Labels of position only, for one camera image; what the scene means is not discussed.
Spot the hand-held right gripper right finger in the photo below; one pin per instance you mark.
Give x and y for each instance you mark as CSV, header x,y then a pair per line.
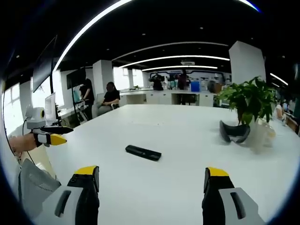
x,y
225,199

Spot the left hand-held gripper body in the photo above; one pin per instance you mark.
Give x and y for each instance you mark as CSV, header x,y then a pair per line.
x,y
35,119

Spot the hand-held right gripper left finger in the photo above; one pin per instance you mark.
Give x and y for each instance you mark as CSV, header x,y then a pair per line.
x,y
77,199

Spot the black remote control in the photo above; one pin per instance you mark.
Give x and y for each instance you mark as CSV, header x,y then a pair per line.
x,y
143,152

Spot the person's left hand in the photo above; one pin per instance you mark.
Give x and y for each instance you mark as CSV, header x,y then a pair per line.
x,y
22,143

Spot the white computer monitor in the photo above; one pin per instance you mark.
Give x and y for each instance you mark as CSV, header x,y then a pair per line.
x,y
50,105

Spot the black display screen on stand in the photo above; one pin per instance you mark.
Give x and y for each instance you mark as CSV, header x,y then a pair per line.
x,y
76,78

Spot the dark grey headset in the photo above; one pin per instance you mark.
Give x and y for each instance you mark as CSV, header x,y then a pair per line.
x,y
234,133

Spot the clear plastic bag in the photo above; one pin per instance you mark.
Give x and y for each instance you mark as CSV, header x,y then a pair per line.
x,y
262,136

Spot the green potted plant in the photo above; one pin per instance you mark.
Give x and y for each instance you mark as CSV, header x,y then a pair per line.
x,y
249,98

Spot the white counter cabinets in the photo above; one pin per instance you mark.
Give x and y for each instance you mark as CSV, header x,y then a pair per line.
x,y
164,97

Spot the blue bin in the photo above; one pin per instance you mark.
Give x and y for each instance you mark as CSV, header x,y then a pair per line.
x,y
195,85

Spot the black wall screen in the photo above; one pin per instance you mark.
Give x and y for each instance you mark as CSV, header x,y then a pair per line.
x,y
42,68

